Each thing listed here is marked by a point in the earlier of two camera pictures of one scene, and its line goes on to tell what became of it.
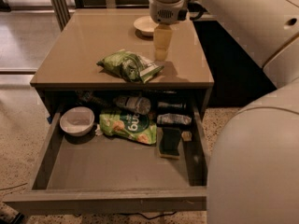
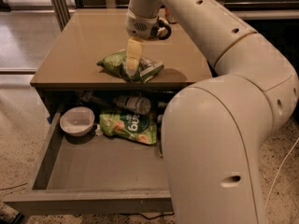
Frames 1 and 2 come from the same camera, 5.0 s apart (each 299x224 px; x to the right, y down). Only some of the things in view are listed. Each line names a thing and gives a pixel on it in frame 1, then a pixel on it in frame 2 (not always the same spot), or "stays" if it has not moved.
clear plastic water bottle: (135, 104) stays
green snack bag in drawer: (132, 125) stays
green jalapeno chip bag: (130, 65) stays
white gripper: (168, 11) to (140, 26)
